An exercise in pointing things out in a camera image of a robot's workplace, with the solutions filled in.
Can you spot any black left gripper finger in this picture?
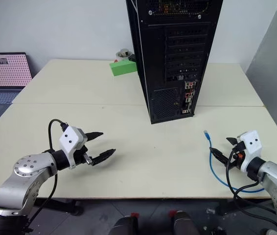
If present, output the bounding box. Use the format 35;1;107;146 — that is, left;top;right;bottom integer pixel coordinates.
91;148;116;167
85;132;104;141

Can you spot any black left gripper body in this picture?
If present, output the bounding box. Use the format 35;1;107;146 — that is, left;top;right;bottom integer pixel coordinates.
73;144;94;167

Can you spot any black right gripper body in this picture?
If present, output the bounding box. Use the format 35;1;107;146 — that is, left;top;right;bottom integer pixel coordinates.
226;141;246;170

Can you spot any green rectangular box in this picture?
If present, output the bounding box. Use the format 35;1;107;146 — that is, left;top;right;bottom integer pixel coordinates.
109;60;139;77

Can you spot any dark rounded shape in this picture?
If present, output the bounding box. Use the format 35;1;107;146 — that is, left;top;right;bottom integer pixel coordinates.
113;212;139;235
168;210;201;235

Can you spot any white round container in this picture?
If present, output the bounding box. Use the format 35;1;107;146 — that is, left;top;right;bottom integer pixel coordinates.
115;48;133;63

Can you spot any grey partition panel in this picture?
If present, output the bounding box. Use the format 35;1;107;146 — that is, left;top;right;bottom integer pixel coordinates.
245;0;277;157

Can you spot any black computer tower case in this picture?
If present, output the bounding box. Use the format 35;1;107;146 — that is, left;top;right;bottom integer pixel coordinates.
125;0;224;125

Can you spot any open grey laptop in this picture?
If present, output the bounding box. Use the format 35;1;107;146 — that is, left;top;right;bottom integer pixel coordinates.
0;51;33;106

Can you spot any blue ethernet cable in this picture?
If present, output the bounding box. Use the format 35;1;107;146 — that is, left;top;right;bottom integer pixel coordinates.
203;130;277;193

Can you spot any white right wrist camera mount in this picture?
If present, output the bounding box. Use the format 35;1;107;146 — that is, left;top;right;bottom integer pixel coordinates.
236;130;263;172

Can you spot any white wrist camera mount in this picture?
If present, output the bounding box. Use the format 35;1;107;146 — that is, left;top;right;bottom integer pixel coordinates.
236;130;263;172
59;126;89;170

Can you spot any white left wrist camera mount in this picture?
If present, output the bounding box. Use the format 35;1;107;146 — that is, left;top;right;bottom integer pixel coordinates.
59;126;89;170

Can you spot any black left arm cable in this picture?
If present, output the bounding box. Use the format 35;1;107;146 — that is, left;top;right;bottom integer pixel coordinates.
23;118;69;233

